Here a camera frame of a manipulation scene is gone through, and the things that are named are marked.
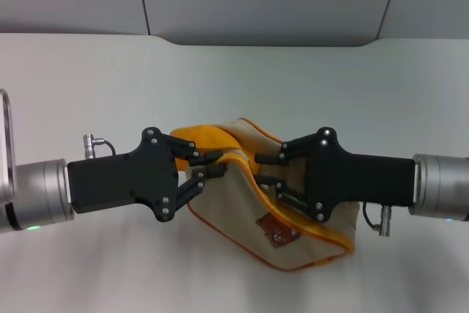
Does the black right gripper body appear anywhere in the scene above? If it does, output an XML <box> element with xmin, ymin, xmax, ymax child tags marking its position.
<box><xmin>303</xmin><ymin>126</ymin><xmax>417</xmax><ymax>223</ymax></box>

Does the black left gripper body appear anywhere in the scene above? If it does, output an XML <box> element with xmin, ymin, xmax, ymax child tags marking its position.
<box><xmin>65</xmin><ymin>127</ymin><xmax>185</xmax><ymax>223</ymax></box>

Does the beige food bag orange zipper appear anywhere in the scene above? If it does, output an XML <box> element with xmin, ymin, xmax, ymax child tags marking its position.
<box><xmin>170</xmin><ymin>117</ymin><xmax>359</xmax><ymax>273</ymax></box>

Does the left gripper silver connector plug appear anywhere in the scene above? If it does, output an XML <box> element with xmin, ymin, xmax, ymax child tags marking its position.
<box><xmin>82</xmin><ymin>133</ymin><xmax>117</xmax><ymax>161</ymax></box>

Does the gripper silver connector plug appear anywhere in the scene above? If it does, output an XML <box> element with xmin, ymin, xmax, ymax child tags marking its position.
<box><xmin>82</xmin><ymin>133</ymin><xmax>117</xmax><ymax>161</ymax></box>
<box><xmin>362</xmin><ymin>202</ymin><xmax>394</xmax><ymax>237</ymax></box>

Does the right gripper silver connector plug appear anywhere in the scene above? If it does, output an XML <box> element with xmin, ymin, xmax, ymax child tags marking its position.
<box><xmin>362</xmin><ymin>202</ymin><xmax>394</xmax><ymax>237</ymax></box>

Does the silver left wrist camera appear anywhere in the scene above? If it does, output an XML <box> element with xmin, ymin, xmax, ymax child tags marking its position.
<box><xmin>0</xmin><ymin>88</ymin><xmax>18</xmax><ymax>205</ymax></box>

